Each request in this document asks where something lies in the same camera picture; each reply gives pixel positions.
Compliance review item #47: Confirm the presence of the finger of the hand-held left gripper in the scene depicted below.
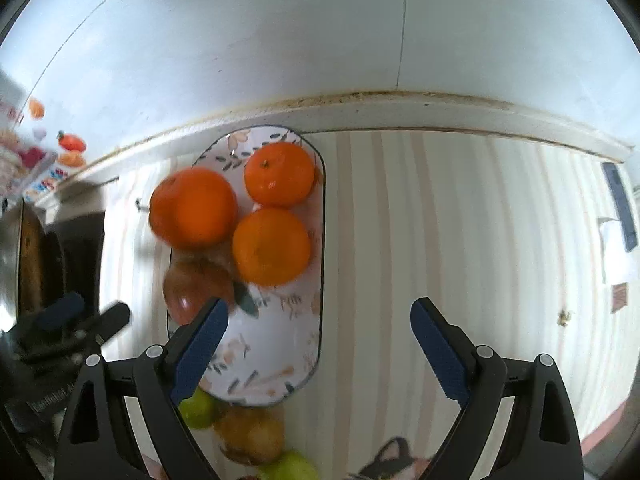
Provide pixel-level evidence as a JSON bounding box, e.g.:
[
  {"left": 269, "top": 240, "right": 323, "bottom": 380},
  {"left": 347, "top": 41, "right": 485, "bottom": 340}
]
[
  {"left": 34, "top": 292, "right": 87, "bottom": 334},
  {"left": 70, "top": 302, "right": 132, "bottom": 350}
]

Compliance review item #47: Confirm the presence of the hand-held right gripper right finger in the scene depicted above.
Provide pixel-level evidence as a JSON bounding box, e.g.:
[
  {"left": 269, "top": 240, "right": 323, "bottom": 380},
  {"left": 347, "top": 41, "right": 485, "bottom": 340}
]
[{"left": 411, "top": 297, "right": 585, "bottom": 480}]

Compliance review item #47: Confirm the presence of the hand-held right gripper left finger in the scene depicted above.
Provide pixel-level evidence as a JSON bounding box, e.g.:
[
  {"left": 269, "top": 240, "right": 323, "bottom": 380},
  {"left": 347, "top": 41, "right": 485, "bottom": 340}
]
[{"left": 55, "top": 297, "right": 230, "bottom": 480}]

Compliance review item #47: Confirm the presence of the red apple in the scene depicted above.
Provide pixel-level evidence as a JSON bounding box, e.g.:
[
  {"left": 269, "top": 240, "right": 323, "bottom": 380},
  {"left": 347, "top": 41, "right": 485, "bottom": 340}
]
[{"left": 163, "top": 258, "right": 236, "bottom": 326}]

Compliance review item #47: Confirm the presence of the oval floral plate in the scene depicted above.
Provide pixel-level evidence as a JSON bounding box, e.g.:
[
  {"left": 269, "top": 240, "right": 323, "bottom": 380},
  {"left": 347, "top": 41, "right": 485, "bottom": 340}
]
[{"left": 167, "top": 126, "right": 327, "bottom": 407}]

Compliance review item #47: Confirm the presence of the orange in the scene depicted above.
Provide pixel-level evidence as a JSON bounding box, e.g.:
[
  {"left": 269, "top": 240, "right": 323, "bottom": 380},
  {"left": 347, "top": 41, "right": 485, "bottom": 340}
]
[
  {"left": 232, "top": 207, "right": 313, "bottom": 287},
  {"left": 244, "top": 141, "right": 317, "bottom": 209},
  {"left": 149, "top": 167, "right": 239, "bottom": 249}
]

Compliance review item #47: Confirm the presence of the small green fruit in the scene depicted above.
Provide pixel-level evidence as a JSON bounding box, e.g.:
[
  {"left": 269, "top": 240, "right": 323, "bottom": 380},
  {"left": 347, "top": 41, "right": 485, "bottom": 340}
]
[{"left": 178, "top": 388, "right": 222, "bottom": 430}]

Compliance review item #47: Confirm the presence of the black stove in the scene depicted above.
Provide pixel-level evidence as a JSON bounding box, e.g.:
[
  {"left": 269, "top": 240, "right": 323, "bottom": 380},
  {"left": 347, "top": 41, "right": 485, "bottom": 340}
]
[{"left": 44, "top": 212, "right": 107, "bottom": 313}]

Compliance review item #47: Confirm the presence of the metal wok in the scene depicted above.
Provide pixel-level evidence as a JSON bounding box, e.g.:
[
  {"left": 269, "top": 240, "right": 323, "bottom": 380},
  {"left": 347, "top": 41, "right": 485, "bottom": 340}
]
[{"left": 0, "top": 199, "right": 67, "bottom": 332}]

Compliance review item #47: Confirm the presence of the yellow-brown pear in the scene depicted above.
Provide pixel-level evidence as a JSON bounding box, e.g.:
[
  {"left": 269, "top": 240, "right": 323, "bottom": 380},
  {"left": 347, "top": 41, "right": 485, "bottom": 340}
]
[{"left": 213, "top": 405, "right": 286, "bottom": 465}]

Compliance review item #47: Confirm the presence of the cat print mat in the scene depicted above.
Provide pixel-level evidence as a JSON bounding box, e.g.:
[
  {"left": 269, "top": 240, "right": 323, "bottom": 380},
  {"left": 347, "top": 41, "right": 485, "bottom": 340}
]
[{"left": 345, "top": 436, "right": 436, "bottom": 480}]

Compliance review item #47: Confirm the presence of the striped table cover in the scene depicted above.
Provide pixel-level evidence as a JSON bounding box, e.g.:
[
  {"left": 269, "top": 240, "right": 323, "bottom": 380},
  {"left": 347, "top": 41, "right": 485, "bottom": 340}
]
[{"left": 99, "top": 129, "right": 640, "bottom": 480}]

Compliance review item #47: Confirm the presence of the green apple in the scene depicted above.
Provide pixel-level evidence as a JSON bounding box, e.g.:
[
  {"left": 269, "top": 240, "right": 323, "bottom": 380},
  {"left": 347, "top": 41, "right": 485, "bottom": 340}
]
[{"left": 258, "top": 450, "right": 320, "bottom": 480}]

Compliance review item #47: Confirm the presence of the colourful printed box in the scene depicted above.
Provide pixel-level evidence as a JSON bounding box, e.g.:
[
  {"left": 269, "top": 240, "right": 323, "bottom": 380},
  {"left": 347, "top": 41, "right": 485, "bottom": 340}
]
[{"left": 0, "top": 72, "right": 57, "bottom": 202}]

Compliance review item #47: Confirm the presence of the white paper sheet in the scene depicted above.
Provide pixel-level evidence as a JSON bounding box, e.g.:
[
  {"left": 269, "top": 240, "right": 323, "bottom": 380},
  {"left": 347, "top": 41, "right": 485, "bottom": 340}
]
[{"left": 598, "top": 216, "right": 640, "bottom": 286}]

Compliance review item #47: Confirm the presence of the dark blue flat bar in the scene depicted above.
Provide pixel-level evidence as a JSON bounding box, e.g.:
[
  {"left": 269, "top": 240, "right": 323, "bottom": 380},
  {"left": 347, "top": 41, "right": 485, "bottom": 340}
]
[{"left": 601, "top": 162, "right": 639, "bottom": 254}]

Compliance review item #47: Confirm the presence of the red-orange fruit wall sticker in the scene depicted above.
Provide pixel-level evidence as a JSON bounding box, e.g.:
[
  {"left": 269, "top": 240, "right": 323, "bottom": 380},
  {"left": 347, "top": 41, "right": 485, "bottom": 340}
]
[{"left": 56, "top": 130, "right": 87, "bottom": 154}]

